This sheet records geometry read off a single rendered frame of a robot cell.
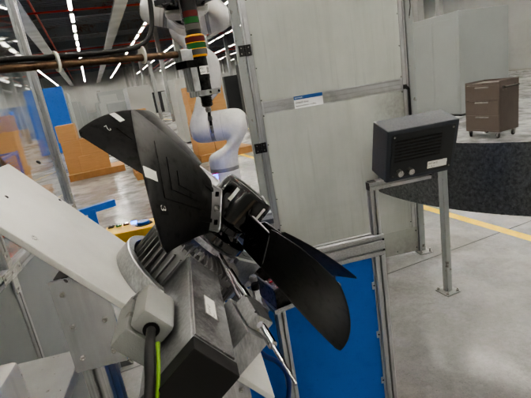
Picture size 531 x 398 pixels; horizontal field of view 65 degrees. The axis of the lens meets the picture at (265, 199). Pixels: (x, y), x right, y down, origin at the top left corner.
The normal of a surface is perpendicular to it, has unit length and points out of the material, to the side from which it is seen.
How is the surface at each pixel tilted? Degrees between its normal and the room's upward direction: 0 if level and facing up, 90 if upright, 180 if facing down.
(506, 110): 90
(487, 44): 90
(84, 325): 90
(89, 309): 90
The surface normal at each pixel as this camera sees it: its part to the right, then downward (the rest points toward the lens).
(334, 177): 0.19, 0.24
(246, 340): 0.39, 0.39
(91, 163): 0.41, 0.18
